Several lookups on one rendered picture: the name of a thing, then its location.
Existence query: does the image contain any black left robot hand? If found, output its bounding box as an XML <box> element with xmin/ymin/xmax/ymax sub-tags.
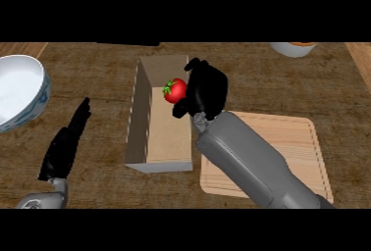
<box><xmin>37</xmin><ymin>96</ymin><xmax>93</xmax><ymax>182</ymax></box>

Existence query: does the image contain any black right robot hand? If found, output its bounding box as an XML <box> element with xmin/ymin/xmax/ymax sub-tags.
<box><xmin>172</xmin><ymin>57</ymin><xmax>229</xmax><ymax>122</ymax></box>

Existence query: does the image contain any red tomato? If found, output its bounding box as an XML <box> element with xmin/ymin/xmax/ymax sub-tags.
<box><xmin>161</xmin><ymin>77</ymin><xmax>188</xmax><ymax>105</ymax></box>

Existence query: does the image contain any cardboard box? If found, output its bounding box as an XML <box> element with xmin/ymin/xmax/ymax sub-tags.
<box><xmin>123</xmin><ymin>54</ymin><xmax>194</xmax><ymax>175</ymax></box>

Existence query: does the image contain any pale wooden cutting board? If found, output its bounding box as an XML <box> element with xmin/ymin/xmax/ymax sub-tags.
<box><xmin>198</xmin><ymin>111</ymin><xmax>334</xmax><ymax>205</ymax></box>

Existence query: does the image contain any white and blue bowl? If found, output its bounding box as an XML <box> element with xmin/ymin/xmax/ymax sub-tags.
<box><xmin>0</xmin><ymin>54</ymin><xmax>52</xmax><ymax>134</ymax></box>

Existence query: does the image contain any white cup with orange rim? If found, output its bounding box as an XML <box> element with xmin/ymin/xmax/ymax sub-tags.
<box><xmin>268</xmin><ymin>42</ymin><xmax>320</xmax><ymax>59</ymax></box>

